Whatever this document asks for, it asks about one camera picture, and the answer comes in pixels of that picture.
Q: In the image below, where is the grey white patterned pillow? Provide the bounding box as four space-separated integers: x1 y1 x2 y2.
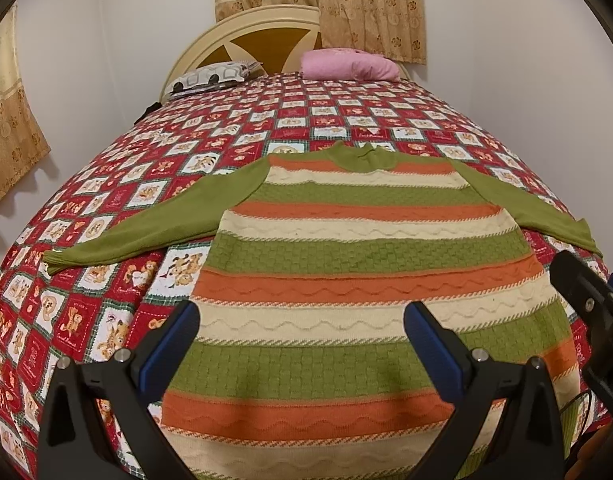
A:
163 61 262 98

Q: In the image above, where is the black object beside bed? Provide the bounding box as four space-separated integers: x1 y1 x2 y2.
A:
134 102 162 125

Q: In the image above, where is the pink pillow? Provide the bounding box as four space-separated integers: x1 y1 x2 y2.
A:
300 48 400 81

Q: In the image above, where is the green orange striped knit sweater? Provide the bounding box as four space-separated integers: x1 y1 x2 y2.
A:
44 143 597 479

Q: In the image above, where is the beige side curtain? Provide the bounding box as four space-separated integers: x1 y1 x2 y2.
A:
0 6 50 201

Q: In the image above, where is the red teddy bear patchwork bedspread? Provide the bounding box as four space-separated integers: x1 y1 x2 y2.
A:
0 74 605 479

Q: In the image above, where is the cream wooden headboard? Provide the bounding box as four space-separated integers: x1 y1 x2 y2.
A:
160 4 412 102

